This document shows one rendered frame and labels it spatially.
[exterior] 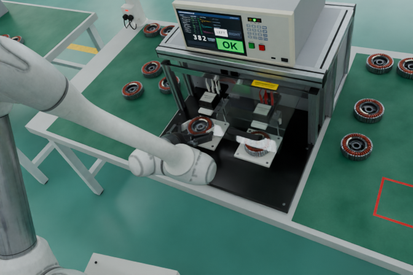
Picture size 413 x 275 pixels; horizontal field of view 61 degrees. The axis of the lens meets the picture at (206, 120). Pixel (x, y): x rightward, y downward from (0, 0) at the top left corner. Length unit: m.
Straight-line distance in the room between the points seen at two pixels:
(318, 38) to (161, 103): 0.82
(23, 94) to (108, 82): 1.25
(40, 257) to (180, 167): 0.45
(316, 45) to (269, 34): 0.21
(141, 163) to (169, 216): 1.15
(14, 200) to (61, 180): 1.77
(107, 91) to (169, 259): 1.00
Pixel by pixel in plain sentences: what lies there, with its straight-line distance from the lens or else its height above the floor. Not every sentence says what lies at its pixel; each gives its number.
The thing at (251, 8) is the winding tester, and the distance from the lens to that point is 1.18.
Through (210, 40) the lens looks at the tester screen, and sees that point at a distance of 1.33.
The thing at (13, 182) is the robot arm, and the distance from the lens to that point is 1.02.
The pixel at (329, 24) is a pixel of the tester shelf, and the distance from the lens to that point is 1.44.
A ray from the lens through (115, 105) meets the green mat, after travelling 1.88.
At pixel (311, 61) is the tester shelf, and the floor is 1.11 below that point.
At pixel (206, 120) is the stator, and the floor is 0.85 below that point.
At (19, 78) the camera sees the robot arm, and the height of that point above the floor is 1.55.
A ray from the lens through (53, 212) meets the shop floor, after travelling 2.67.
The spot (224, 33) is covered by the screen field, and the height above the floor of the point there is 1.22.
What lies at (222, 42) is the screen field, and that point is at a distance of 1.31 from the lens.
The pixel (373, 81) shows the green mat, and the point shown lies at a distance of 1.74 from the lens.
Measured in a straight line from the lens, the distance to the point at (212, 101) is 1.45.
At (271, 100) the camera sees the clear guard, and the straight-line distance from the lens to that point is 1.21.
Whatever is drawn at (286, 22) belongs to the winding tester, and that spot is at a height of 1.29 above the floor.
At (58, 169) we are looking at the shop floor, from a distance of 2.87.
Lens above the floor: 1.93
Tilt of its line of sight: 47 degrees down
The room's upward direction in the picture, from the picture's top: 17 degrees counter-clockwise
